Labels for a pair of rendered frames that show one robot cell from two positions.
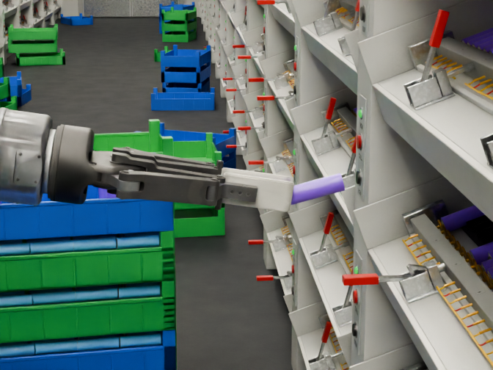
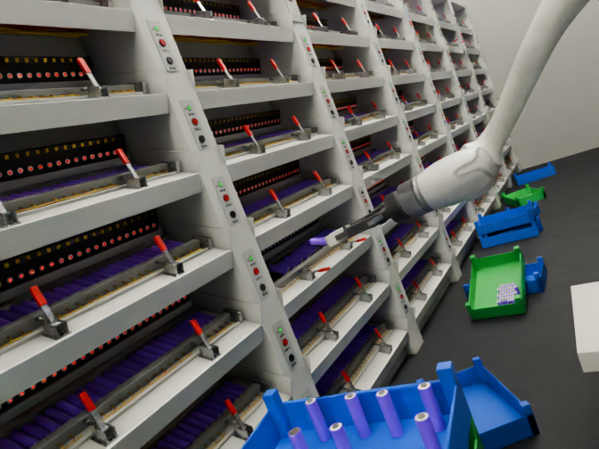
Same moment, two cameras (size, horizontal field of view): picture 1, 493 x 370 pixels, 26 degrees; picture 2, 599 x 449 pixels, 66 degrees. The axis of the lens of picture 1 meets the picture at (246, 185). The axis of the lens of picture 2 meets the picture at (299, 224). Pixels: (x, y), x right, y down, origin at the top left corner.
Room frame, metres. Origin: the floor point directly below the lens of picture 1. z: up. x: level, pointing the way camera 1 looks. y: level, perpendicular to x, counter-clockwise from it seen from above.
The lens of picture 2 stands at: (2.03, 0.68, 0.78)
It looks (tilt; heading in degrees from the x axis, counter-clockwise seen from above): 6 degrees down; 218
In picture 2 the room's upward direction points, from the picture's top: 22 degrees counter-clockwise
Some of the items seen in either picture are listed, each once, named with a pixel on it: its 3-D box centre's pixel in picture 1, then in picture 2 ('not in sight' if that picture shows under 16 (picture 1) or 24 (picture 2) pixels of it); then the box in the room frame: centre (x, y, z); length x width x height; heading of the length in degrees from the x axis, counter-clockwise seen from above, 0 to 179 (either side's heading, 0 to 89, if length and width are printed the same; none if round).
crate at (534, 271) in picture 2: not in sight; (504, 279); (0.07, 0.05, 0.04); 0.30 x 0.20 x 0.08; 94
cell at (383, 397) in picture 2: not in sight; (389, 412); (1.55, 0.32, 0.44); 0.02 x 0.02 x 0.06
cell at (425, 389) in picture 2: not in sight; (431, 406); (1.53, 0.37, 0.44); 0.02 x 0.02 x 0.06
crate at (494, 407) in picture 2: not in sight; (471, 404); (0.95, 0.14, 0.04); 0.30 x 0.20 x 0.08; 38
